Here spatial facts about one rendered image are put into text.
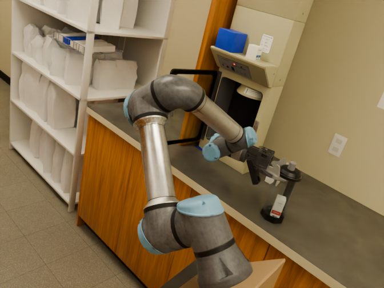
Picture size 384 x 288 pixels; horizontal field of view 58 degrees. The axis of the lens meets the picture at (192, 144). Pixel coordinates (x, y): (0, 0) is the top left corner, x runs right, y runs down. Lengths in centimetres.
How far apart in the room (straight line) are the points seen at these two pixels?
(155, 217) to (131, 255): 127
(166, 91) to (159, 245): 45
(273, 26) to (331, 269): 103
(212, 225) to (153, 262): 122
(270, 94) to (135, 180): 88
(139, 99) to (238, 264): 57
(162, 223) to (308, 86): 133
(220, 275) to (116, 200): 137
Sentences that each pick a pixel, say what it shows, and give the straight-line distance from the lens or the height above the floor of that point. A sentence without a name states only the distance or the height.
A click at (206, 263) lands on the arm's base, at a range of 94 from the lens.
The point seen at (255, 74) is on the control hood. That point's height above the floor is 145.
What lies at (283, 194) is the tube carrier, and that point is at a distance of 146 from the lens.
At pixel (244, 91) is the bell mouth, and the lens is 178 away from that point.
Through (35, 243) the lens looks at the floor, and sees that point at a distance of 260.
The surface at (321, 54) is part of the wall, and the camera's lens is 204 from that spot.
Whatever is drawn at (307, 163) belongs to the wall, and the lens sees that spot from 212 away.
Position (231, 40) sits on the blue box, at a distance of 167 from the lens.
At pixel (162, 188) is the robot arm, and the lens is 103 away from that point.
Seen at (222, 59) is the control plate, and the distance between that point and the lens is 174.
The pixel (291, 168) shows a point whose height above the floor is 119.
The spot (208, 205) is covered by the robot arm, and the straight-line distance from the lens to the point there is 92.
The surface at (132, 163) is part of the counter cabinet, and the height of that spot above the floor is 78.
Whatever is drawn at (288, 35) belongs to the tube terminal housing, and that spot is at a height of 165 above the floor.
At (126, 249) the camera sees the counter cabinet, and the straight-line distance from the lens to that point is 228.
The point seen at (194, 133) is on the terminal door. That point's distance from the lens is 188.
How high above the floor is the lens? 175
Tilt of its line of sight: 24 degrees down
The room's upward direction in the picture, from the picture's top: 14 degrees clockwise
